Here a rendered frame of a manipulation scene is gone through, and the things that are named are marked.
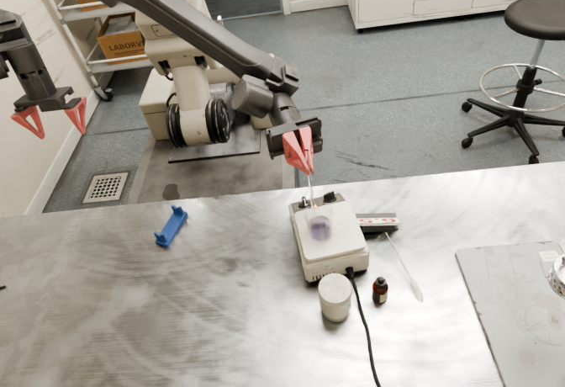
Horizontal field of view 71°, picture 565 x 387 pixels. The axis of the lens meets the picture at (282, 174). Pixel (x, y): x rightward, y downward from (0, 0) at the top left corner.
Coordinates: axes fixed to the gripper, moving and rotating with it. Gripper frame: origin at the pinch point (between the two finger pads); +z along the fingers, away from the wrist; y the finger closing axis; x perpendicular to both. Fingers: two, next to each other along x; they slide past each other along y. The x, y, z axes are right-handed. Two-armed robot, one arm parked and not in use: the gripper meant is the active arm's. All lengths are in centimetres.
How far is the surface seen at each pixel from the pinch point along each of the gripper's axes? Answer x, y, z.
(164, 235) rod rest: 23.0, -31.5, -14.5
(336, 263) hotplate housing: 20.1, 1.7, 7.0
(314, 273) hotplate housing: 21.5, -2.7, 6.6
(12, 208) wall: 85, -121, -112
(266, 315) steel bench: 25.9, -13.9, 9.8
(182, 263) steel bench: 26.0, -28.8, -7.8
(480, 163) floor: 101, 103, -69
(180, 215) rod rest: 25.0, -27.9, -21.0
